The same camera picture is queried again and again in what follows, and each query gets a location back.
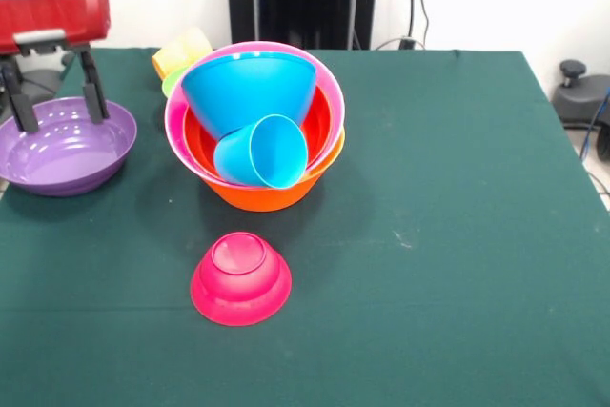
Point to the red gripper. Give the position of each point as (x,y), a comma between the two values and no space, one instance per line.
(52,16)

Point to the purple bowl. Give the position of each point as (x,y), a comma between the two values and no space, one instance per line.
(62,154)

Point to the large pink bowl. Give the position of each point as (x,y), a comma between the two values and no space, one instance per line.
(174,116)

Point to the medium blue bowl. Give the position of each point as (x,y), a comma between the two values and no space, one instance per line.
(248,87)

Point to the blue cup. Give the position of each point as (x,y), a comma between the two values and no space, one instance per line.
(276,152)

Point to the large orange bowl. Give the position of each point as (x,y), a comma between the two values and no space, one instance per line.
(267,197)

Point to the small crimson bowl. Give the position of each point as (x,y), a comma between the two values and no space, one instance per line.
(240,283)

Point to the red-orange bowl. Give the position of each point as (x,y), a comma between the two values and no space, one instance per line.
(319,121)

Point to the small green bowl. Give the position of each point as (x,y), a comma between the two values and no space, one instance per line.
(170,83)

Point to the yellow cup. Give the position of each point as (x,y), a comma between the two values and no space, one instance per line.
(181,52)

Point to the dark green tablecloth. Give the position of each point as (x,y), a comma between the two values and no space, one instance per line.
(305,331)

